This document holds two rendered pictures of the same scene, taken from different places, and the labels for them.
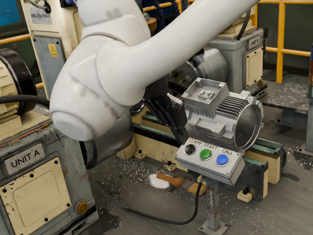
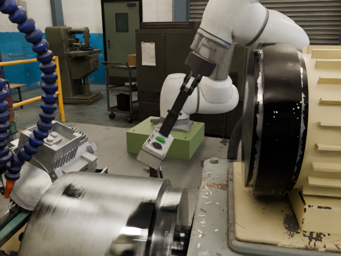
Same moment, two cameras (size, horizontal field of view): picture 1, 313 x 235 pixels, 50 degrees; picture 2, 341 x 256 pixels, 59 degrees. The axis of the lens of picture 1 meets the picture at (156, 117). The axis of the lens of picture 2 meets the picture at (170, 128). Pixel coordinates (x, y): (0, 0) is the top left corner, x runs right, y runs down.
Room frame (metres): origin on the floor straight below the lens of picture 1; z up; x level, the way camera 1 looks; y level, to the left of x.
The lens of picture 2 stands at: (1.21, 0.61, 1.38)
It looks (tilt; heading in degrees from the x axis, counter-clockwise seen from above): 18 degrees down; 235
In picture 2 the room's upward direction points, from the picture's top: straight up
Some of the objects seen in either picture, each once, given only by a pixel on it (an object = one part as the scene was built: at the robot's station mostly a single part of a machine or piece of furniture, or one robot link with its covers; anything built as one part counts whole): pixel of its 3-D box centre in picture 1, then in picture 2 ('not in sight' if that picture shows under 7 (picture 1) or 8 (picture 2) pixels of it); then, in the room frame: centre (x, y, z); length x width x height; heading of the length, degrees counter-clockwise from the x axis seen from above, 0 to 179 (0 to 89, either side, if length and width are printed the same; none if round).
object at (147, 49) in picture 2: not in sight; (147, 53); (-0.97, -3.05, 1.08); 0.22 x 0.02 x 0.31; 117
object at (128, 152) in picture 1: (125, 142); not in sight; (1.24, 0.14, 0.86); 0.07 x 0.06 x 0.12; 135
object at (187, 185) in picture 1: (180, 183); not in sight; (0.99, -0.05, 0.80); 0.21 x 0.05 x 0.01; 50
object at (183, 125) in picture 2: not in sight; (171, 120); (0.32, -0.66, 0.93); 0.22 x 0.18 x 0.06; 133
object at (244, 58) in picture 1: (227, 66); not in sight; (1.69, -0.40, 0.99); 0.35 x 0.31 x 0.37; 135
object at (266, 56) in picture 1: (259, 45); not in sight; (1.71, -0.58, 1.07); 0.08 x 0.07 x 0.20; 45
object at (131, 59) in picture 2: not in sight; (133, 87); (-1.12, -3.80, 0.50); 0.88 x 0.53 x 1.00; 20
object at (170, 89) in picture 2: not in sight; (177, 95); (0.30, -0.63, 1.06); 0.18 x 0.16 x 0.22; 150
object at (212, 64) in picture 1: (198, 72); not in sight; (1.50, -0.22, 1.04); 0.41 x 0.25 x 0.25; 135
